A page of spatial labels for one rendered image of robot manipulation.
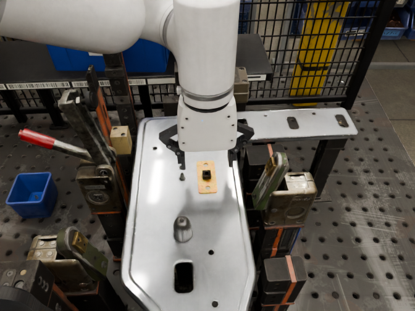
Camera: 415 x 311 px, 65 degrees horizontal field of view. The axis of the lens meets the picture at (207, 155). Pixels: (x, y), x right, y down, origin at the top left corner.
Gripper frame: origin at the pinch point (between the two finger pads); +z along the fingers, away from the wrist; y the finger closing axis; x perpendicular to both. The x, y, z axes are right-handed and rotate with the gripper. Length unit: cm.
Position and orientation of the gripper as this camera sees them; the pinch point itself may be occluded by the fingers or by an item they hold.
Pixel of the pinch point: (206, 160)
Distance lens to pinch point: 62.8
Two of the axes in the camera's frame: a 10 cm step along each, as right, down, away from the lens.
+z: 0.0, 6.8, 7.4
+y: 10.0, -0.5, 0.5
